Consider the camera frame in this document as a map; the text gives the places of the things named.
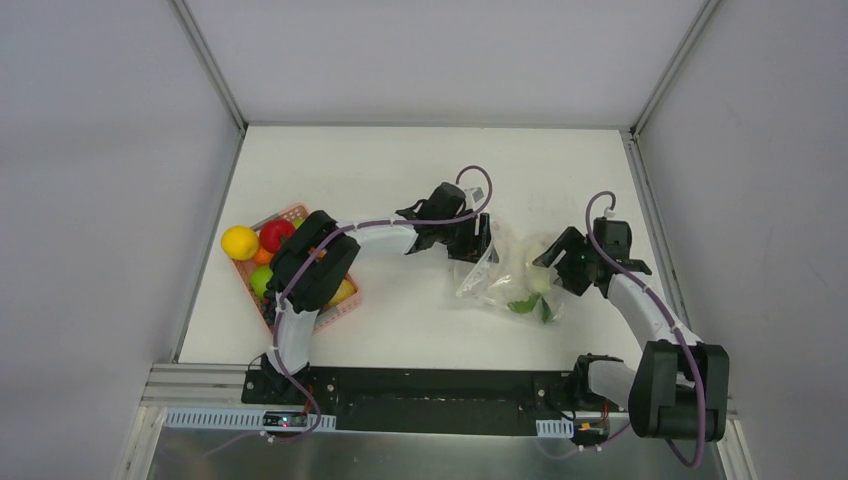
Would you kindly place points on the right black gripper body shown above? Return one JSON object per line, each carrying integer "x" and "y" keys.
{"x": 573, "y": 258}

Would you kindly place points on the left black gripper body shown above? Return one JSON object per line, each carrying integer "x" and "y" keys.
{"x": 473, "y": 238}

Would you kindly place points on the white fake radish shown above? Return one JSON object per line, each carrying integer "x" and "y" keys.
{"x": 535, "y": 279}

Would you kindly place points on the clear zip top bag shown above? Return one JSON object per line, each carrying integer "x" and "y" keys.
{"x": 494, "y": 281}

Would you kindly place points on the yellow fake lemon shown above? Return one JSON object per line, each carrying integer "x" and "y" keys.
{"x": 240, "y": 243}

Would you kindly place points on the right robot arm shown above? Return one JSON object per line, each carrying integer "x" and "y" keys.
{"x": 679, "y": 389}

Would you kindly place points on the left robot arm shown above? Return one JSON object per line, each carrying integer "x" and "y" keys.
{"x": 288, "y": 353}

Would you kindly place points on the yellow fake pear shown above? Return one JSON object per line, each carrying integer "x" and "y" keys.
{"x": 345, "y": 290}

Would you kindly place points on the orange fake fruit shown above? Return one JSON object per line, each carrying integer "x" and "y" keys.
{"x": 262, "y": 257}

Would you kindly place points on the large green fake apple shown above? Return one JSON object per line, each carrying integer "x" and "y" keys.
{"x": 259, "y": 279}

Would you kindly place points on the pink plastic basket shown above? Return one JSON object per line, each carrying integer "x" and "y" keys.
{"x": 315, "y": 272}

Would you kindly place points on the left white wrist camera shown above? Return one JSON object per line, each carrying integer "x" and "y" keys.
{"x": 474, "y": 197}

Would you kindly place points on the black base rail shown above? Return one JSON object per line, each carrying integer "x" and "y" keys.
{"x": 430, "y": 401}

